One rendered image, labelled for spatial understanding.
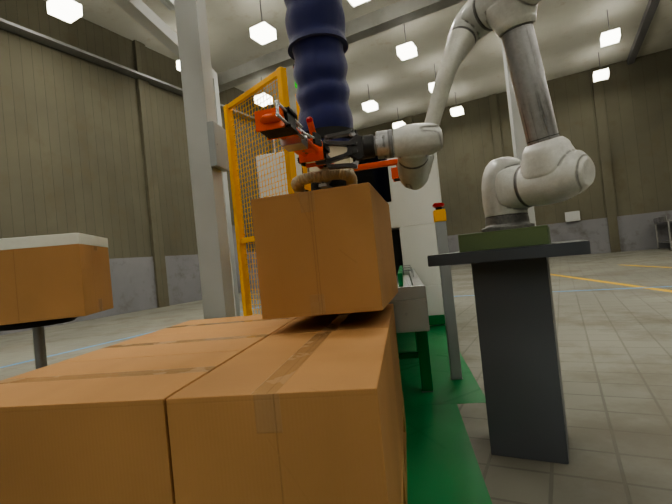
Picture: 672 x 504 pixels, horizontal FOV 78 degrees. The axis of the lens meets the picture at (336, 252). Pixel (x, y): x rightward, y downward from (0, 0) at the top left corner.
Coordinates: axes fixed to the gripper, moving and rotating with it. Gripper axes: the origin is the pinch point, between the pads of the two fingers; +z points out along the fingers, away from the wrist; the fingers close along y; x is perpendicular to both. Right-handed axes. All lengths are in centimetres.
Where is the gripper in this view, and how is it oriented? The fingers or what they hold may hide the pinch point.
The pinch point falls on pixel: (314, 154)
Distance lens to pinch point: 142.6
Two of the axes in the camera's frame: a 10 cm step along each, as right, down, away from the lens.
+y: 0.9, 10.0, -0.2
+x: 1.6, 0.0, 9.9
